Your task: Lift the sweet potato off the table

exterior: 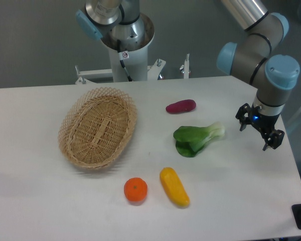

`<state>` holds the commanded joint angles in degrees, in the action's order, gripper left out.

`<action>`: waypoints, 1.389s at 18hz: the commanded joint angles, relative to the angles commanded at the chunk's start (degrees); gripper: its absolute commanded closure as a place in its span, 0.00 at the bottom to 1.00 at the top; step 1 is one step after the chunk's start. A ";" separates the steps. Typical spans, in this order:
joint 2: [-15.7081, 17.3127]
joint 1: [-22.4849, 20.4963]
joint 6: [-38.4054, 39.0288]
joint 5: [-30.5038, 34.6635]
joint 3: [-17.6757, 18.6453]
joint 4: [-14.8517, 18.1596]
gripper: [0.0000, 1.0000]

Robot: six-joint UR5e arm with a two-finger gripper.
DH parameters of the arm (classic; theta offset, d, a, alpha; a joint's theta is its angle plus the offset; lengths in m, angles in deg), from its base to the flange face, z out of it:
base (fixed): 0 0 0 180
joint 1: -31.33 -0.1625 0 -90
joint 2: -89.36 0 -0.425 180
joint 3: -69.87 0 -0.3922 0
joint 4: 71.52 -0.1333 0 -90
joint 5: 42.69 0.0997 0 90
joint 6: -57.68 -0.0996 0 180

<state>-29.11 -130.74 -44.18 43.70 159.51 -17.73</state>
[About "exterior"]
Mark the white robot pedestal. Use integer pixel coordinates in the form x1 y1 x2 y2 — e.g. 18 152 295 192
101 10 155 82

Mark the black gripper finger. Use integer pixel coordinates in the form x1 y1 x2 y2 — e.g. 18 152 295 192
235 103 251 131
262 129 285 151

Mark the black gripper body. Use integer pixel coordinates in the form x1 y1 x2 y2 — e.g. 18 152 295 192
249 103 284 136

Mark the yellow squash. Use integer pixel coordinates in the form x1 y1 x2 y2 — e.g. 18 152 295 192
160 167 190 208

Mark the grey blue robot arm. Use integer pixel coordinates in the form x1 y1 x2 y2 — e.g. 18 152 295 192
75 1 300 149

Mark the green bok choy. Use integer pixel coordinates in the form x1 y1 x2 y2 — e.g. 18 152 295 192
173 122 225 158

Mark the white metal base frame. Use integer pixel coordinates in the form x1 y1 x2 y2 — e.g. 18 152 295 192
75 59 166 84

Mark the purple sweet potato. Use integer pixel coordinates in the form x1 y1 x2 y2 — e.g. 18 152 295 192
166 99 197 114

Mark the orange mandarin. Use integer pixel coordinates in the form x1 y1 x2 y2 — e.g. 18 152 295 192
124 177 148 202

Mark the black cable on pedestal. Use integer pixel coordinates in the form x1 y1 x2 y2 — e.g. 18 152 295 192
116 40 133 82

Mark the woven wicker basket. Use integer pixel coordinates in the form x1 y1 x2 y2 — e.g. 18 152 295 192
58 87 137 169

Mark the white clamp post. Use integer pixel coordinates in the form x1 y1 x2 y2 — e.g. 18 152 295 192
180 53 191 79

